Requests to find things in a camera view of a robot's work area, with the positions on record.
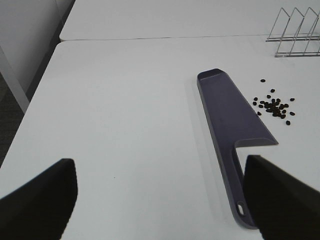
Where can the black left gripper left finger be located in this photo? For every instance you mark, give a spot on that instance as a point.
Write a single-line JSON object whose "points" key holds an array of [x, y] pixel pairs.
{"points": [[41, 208]]}

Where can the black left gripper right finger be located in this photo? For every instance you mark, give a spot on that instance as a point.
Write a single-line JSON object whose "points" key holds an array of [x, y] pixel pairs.
{"points": [[282, 207]]}

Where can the pile of coffee beans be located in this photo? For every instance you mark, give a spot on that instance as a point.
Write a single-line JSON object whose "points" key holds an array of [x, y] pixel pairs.
{"points": [[269, 102]]}

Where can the purple plastic dustpan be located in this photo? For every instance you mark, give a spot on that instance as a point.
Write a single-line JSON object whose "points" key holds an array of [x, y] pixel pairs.
{"points": [[232, 124]]}

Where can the chrome wire dish rack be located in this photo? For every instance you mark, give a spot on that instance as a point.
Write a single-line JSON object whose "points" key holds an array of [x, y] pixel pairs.
{"points": [[296, 33]]}

